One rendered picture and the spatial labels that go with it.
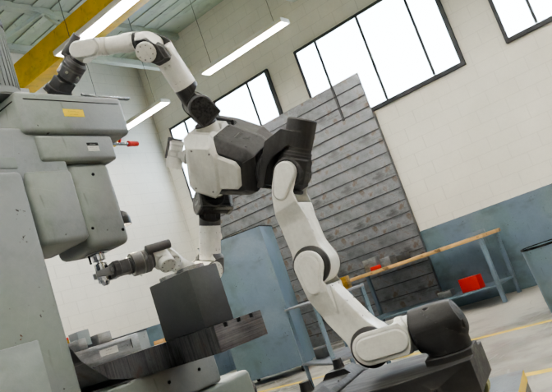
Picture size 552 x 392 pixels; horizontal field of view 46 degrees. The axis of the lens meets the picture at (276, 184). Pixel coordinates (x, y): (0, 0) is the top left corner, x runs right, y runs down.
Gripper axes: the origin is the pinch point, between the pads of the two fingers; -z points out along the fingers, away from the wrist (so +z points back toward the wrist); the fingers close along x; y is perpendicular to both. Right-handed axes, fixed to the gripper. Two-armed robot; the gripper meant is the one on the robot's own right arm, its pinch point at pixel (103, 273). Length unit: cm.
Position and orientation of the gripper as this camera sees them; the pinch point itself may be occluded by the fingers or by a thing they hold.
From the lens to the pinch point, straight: 247.2
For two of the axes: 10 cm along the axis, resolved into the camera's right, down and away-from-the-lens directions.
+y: 3.4, 9.3, -1.6
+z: 8.4, -2.2, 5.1
